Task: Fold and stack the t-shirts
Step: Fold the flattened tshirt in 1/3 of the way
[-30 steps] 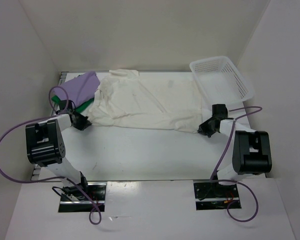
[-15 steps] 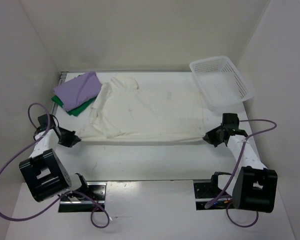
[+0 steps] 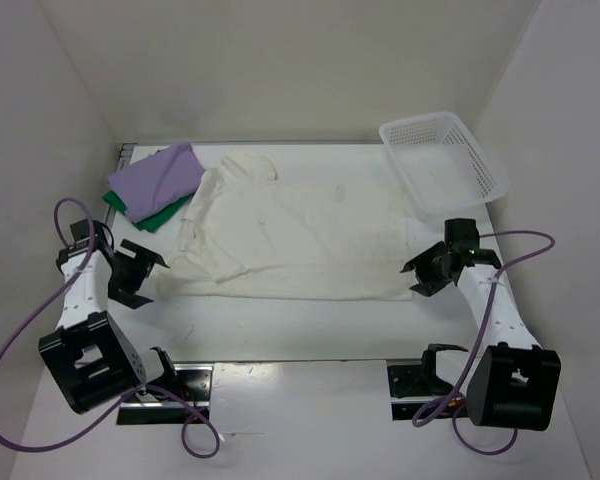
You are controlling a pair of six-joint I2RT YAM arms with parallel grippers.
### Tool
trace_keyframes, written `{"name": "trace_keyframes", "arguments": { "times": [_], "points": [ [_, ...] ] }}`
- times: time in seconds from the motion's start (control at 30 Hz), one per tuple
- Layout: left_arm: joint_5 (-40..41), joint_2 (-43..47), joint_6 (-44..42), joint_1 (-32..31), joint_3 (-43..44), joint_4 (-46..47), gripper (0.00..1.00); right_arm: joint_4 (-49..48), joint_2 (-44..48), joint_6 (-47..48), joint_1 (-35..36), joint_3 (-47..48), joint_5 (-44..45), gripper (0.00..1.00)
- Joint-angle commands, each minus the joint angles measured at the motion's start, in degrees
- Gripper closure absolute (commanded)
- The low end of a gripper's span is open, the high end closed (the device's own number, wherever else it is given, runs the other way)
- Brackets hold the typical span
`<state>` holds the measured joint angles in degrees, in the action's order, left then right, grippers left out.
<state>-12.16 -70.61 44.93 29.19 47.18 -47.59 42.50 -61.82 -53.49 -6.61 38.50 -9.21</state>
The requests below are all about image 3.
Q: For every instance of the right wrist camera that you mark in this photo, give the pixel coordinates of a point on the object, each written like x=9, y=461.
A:
x=461, y=234

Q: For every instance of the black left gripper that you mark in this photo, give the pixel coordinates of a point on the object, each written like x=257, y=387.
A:
x=126, y=292

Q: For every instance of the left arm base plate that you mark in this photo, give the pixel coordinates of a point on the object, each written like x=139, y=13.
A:
x=193, y=385

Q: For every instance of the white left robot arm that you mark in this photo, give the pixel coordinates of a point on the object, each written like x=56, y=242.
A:
x=88, y=355

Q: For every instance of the lavender t shirt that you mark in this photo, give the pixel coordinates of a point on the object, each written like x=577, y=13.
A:
x=150, y=184

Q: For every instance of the cream t shirt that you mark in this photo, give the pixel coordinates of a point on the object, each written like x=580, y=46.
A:
x=247, y=233

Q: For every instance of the aluminium table edge rail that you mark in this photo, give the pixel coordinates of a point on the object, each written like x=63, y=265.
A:
x=113, y=205

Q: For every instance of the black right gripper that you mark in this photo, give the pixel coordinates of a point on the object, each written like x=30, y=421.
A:
x=429, y=285

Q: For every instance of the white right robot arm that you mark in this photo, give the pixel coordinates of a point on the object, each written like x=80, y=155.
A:
x=509, y=380

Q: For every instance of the white plastic basket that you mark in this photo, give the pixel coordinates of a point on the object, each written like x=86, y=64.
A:
x=441, y=165

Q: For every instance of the green t shirt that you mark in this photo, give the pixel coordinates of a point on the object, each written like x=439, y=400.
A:
x=153, y=222

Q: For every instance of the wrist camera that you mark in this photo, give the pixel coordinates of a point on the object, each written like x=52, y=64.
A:
x=461, y=234
x=104, y=239

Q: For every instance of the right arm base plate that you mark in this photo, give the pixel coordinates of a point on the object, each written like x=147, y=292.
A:
x=411, y=385

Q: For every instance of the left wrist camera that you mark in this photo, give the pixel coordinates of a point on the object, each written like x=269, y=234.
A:
x=104, y=239

